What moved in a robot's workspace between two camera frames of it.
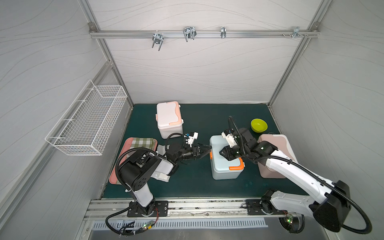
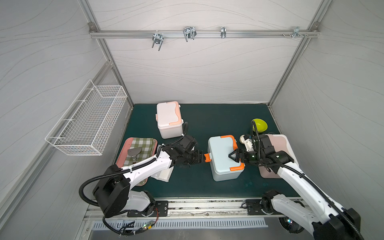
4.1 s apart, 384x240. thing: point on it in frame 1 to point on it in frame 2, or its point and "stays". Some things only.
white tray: [163, 172] stays
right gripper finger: [227, 152] to [236, 159]
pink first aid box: [280, 142] stays
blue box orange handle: [222, 168] stays
